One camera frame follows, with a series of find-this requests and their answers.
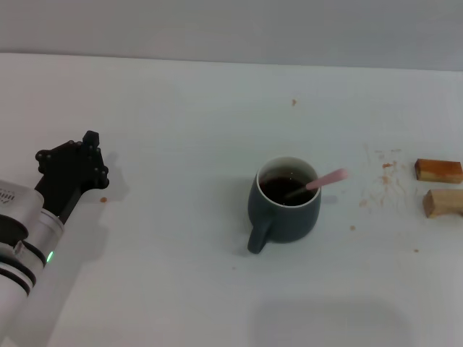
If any dark grey ceramic cup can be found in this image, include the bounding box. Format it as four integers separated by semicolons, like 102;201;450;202
247;155;322;254

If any pink handled metal spoon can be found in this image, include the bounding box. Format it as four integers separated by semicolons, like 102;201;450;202
284;168;350;200

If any stained orange wooden block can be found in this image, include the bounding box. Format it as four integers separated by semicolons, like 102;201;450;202
414;158;463;184

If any plain light wooden block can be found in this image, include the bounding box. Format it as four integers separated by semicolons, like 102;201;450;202
422;189;463;220

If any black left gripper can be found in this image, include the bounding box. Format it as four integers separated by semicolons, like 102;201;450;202
34;129;110;226

